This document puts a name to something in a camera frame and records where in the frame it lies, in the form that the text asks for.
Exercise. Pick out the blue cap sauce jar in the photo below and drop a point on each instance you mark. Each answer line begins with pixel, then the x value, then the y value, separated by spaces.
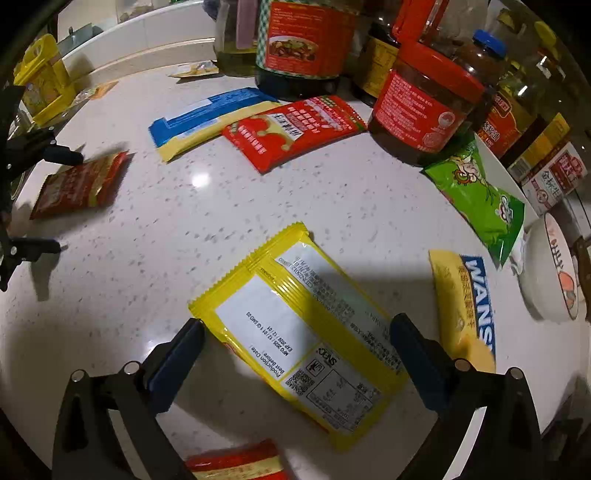
pixel 482 57

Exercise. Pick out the red lid sauce jar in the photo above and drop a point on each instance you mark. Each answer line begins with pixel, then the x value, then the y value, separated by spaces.
pixel 425 106

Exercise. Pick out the white printed bowl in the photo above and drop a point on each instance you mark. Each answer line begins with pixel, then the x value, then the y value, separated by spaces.
pixel 547 267

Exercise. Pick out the green snack packet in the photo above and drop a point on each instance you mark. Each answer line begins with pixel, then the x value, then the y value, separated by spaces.
pixel 485 198

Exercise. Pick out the yellow label box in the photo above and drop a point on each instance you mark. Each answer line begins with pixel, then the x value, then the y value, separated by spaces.
pixel 542 145

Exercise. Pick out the red and yellow packet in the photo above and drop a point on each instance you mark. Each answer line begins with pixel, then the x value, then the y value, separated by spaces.
pixel 78 184

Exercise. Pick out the clear oil bottle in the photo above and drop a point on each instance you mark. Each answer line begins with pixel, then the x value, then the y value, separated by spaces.
pixel 235 46

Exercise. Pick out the red sauce packet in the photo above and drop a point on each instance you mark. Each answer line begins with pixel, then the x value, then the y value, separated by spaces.
pixel 291 129

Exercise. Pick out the oil bottle with red label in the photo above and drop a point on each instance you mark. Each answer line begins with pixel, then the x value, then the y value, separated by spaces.
pixel 505 120

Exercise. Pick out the small yellow sachet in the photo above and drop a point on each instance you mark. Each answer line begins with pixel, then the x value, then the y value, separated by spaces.
pixel 194 69

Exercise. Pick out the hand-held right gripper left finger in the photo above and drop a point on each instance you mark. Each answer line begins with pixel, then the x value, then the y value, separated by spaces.
pixel 178 360

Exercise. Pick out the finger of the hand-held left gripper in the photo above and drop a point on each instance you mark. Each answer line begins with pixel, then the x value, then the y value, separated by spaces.
pixel 46 147
pixel 32 247

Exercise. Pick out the red striped packet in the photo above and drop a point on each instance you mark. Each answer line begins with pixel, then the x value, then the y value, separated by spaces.
pixel 235 464

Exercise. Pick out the large red label bottle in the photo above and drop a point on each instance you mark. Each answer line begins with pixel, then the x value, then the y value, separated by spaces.
pixel 304 46

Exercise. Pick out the white and red box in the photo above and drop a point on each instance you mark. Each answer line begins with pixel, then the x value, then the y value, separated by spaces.
pixel 556 177

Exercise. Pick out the yellow packet with white label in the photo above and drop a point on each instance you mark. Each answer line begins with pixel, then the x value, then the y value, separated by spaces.
pixel 295 323

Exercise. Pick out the blue and yellow packet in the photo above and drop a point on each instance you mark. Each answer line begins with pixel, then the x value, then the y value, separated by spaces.
pixel 455 295
pixel 203 124

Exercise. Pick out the small orange packet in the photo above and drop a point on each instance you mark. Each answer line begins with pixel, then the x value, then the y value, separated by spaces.
pixel 97 92

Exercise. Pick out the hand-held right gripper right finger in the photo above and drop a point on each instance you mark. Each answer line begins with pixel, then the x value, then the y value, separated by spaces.
pixel 415 360

